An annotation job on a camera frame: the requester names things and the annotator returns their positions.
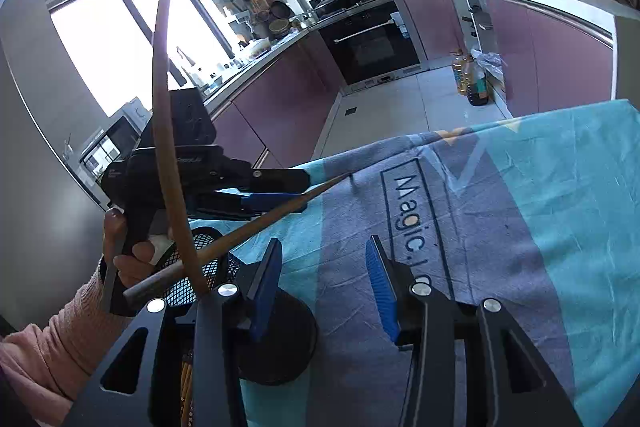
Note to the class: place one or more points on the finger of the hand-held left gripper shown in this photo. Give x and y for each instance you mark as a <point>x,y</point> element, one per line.
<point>270,203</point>
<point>280,179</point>

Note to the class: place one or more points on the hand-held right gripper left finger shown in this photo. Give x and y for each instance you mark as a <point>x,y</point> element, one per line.
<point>262,292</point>

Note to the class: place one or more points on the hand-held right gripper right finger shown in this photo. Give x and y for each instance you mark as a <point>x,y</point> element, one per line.
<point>382,292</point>

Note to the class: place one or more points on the black mesh utensil cup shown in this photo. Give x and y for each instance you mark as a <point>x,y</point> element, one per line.
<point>220,273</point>

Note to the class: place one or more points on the wooden chopstick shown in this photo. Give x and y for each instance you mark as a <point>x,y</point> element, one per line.
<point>225,246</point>
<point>176,202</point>

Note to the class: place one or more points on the bundle of chopsticks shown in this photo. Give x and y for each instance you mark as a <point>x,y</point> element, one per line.
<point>187,387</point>

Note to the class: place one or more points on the person's left hand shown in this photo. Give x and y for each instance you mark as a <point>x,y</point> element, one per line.
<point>137,262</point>

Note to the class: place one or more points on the pink lower cabinet run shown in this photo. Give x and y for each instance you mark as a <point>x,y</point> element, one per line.
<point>550,52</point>
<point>280,107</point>

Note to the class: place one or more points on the white microwave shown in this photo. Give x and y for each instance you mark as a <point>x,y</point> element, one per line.
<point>112,139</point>

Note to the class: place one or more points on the kitchen faucet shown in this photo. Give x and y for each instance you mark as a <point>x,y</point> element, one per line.
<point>181,59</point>

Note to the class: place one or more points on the teal and purple tablecloth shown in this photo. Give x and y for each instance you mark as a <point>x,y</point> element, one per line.
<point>525,232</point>

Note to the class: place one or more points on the black built-in oven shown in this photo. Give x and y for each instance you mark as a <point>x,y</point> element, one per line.
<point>370,47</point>

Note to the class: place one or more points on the kitchen window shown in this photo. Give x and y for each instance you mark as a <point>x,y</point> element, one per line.
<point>100,47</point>

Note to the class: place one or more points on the yellow oil bottle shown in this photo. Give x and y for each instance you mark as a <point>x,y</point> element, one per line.
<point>462,72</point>

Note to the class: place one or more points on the dark oil bottle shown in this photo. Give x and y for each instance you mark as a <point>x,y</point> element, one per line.
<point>477,87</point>

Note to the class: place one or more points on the clear plastic bag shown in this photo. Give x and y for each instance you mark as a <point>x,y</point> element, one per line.
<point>490,62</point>

